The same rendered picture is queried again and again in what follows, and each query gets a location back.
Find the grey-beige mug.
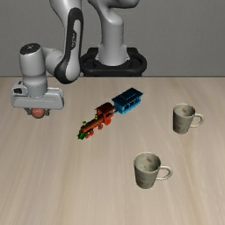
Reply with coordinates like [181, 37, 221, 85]
[133, 151, 174, 190]
[172, 103, 205, 135]

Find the peach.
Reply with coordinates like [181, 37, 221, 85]
[31, 107, 45, 120]

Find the red and blue toy train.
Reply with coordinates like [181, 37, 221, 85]
[76, 87, 144, 141]

